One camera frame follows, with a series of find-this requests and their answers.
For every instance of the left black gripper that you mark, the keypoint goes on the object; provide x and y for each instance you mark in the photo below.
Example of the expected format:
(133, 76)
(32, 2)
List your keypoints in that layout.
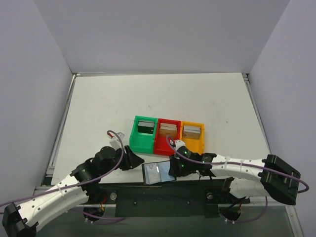
(127, 159)

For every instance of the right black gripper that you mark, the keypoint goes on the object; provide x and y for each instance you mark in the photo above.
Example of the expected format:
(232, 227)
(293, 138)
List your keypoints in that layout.
(173, 167)

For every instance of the black card holder wallet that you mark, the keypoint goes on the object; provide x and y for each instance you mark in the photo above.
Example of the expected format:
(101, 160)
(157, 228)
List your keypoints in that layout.
(156, 172)

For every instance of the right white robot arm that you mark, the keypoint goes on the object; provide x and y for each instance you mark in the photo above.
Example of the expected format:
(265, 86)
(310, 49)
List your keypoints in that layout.
(270, 176)

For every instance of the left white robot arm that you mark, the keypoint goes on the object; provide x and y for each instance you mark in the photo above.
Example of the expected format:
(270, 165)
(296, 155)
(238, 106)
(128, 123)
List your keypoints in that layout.
(27, 218)

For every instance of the dark cards in green bin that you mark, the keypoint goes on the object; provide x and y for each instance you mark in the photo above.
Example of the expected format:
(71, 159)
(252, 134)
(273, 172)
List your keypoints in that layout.
(146, 127)

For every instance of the tan cards in red bin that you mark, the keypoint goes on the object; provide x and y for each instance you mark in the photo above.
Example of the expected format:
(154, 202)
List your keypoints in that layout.
(168, 130)

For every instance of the green plastic bin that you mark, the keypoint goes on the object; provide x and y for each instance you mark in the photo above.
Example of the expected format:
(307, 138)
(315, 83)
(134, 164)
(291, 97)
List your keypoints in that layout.
(140, 142)

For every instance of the red plastic bin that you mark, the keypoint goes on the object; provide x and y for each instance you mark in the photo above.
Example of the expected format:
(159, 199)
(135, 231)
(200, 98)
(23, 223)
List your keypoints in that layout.
(161, 146)

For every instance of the yellow plastic bin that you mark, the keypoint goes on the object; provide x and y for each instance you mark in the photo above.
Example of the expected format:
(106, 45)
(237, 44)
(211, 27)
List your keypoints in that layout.
(196, 146)

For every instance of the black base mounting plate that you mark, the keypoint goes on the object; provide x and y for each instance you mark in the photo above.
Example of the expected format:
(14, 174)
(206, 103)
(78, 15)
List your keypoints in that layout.
(173, 199)

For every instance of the aluminium frame rail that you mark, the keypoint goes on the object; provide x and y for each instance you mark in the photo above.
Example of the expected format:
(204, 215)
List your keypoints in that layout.
(269, 197)

